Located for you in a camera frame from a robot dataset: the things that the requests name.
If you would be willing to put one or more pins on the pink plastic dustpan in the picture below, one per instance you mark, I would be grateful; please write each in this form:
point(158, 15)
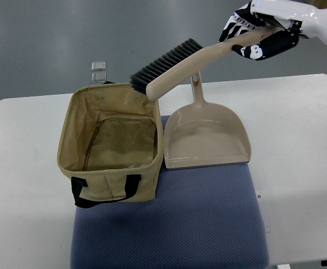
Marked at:
point(204, 134)

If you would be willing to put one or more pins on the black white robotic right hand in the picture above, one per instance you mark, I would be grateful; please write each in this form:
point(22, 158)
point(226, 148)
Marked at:
point(285, 21)

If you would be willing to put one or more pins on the clear floor marker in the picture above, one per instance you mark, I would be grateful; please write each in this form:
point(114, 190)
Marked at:
point(98, 66)
point(99, 77)

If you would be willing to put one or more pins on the brown cardboard box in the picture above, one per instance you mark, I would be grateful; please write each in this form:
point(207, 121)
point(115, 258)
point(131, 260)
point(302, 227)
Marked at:
point(321, 4)

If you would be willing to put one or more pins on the blue quilted mat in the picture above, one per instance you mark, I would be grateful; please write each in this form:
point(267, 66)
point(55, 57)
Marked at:
point(201, 218)

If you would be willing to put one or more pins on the pink hand broom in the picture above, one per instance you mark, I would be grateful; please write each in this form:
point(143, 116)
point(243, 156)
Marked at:
point(185, 60)

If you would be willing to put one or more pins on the lower clear floor marker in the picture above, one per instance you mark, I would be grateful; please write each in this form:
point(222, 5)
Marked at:
point(99, 77)

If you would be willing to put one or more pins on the yellow fabric bag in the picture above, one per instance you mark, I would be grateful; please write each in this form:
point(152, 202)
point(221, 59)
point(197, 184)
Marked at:
point(111, 145)

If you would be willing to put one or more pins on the upper clear floor marker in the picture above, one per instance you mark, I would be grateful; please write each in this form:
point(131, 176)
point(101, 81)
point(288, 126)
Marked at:
point(98, 66)

